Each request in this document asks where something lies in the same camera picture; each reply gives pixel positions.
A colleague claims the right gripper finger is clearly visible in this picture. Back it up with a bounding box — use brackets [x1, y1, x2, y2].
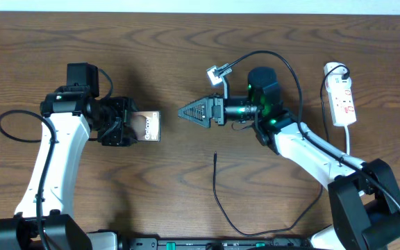
[182, 93, 220, 113]
[178, 104, 210, 128]

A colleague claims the Samsung Galaxy smartphone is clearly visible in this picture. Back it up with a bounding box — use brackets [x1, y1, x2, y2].
[131, 111, 161, 142]

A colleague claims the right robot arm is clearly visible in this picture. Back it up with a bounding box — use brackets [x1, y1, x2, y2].
[178, 65, 400, 249]

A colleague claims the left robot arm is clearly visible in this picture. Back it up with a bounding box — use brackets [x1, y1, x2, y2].
[0, 86, 138, 249]

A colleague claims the white power strip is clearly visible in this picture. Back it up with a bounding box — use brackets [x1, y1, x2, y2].
[324, 62, 357, 127]

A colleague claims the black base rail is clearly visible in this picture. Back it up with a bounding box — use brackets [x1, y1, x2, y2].
[88, 237, 312, 250]

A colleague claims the black charging cable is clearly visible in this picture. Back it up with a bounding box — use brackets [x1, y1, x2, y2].
[212, 64, 351, 238]

